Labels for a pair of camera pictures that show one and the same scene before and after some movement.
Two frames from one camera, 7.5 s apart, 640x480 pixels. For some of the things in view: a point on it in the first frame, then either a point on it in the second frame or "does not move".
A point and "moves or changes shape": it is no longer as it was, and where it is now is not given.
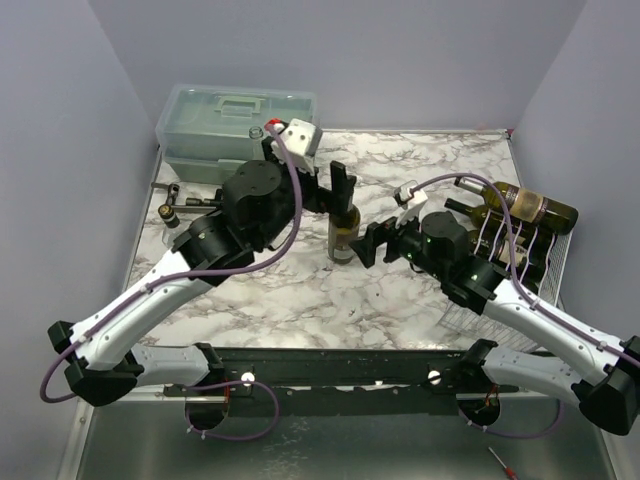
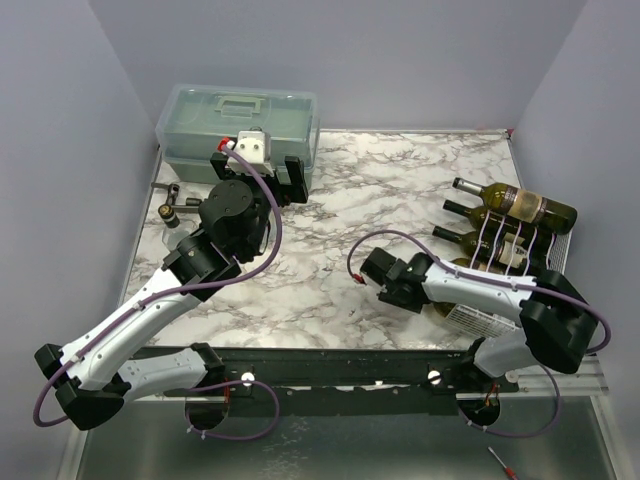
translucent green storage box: (201, 129) does not move
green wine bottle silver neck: (343, 229) → (444, 307)
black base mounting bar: (341, 383) does not move
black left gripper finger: (342, 187) → (296, 170)
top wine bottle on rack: (555, 216) does not move
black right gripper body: (391, 240) → (396, 279)
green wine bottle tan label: (530, 269) moves or changes shape
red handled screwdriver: (508, 470) does not move
